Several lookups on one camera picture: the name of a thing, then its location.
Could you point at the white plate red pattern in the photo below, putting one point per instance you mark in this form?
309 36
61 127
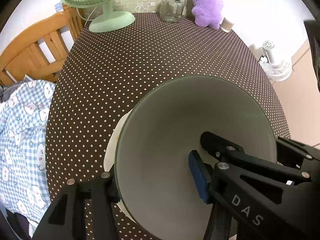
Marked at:
110 152

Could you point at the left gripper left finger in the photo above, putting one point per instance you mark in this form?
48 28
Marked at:
65 217

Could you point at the cotton swab container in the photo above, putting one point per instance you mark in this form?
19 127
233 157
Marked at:
226 25

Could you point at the purple plush toy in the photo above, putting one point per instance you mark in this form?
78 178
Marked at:
207 13

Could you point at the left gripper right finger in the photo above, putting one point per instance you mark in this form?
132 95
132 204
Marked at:
208 182

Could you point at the orange wooden chair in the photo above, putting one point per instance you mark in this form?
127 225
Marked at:
39 51

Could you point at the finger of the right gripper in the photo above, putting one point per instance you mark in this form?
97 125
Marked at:
299 156
276 202

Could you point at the brown polka dot tablecloth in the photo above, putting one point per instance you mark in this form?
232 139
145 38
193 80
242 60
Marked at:
106 74

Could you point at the blue checkered cloth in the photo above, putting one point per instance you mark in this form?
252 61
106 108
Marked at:
24 117

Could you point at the white floor fan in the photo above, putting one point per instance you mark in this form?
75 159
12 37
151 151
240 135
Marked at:
275 67

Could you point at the glass jar black lid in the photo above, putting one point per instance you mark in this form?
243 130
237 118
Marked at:
171 10

